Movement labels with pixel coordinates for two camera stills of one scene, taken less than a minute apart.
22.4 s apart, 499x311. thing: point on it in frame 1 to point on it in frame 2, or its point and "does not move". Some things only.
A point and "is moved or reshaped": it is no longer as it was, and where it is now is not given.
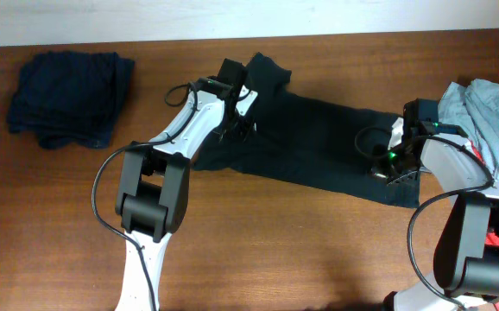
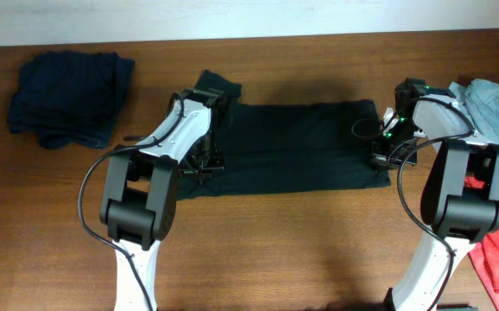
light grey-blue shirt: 492,114 does not move
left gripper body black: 237,126 to 205,156
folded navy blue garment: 71,98 does not move
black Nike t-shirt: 303,142 is moved or reshaped
